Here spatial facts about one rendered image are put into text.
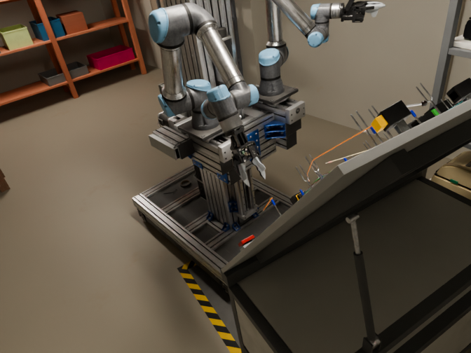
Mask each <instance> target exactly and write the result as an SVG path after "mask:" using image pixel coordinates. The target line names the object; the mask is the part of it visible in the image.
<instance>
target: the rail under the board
mask: <svg viewBox="0 0 471 353"><path fill-rule="evenodd" d="M422 173H423V171H422V172H419V173H418V174H416V175H415V176H413V177H411V178H410V179H407V180H406V181H404V182H402V183H401V184H399V185H397V186H396V187H394V188H391V189H390V190H389V191H386V192H385V193H383V194H381V195H380V196H378V197H376V198H374V199H373V200H371V201H369V202H367V203H366V204H364V205H362V206H361V207H358V208H357V209H355V210H353V211H352V212H350V213H348V214H346V215H345V216H342V217H341V218H339V219H337V220H336V221H334V222H332V223H330V224H329V225H327V226H325V227H324V228H322V229H320V230H318V231H317V232H315V233H313V234H312V235H309V236H308V237H306V238H304V239H302V240H301V241H299V242H297V243H296V244H293V245H292V246H290V247H288V248H287V249H285V250H283V251H281V252H280V253H278V254H276V255H274V256H273V257H271V258H269V259H268V260H266V261H264V262H263V263H260V262H259V261H258V259H257V257H256V255H255V256H253V257H251V258H249V259H247V260H246V261H244V262H242V263H241V264H239V265H237V266H236V267H234V268H231V269H230V270H228V271H226V272H224V273H223V272H222V271H221V276H222V279H223V280H224V282H225V283H226V285H227V286H228V287H230V286H232V285H234V284H236V283H237V282H239V281H241V280H242V279H244V278H246V277H248V276H250V275H251V274H253V273H255V272H256V271H258V270H260V269H262V268H263V267H265V266H267V265H268V264H270V263H272V262H273V261H276V260H277V259H279V258H281V257H282V256H284V255H285V254H288V253H289V252H291V251H293V250H295V249H296V248H298V247H300V246H301V245H303V244H305V243H307V242H308V241H310V240H312V239H313V238H315V237H317V236H318V235H321V234H322V233H324V232H326V231H327V230H329V229H330V228H333V227H334V226H336V225H338V224H340V223H341V222H343V221H345V219H346V217H348V216H350V215H351V214H354V213H355V212H356V213H358V212H360V211H362V210H363V209H366V208H367V207H369V206H370V205H372V204H374V203H375V202H378V201H379V200H381V199H383V198H384V197H386V196H388V195H389V194H391V193H393V192H395V191H397V190H398V189H400V188H401V187H403V186H405V185H407V184H409V183H411V182H412V181H414V180H415V179H417V178H419V177H421V176H422ZM220 270H221V269H220Z"/></svg>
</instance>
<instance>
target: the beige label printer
mask: <svg viewBox="0 0 471 353"><path fill-rule="evenodd" d="M431 181H434V182H435V183H437V184H439V185H441V186H443V187H445V188H448V189H449V190H451V191H453V192H455V193H457V194H459V195H462V196H463V197H465V198H468V199H470V200H471V151H463V152H462V153H460V154H459V155H457V156H456V157H455V158H453V159H452V160H450V161H448V162H447V163H446V164H444V165H442V166H441V167H440V168H439V169H438V170H437V171H436V172H435V173H434V175H433V176H432V178H431Z"/></svg>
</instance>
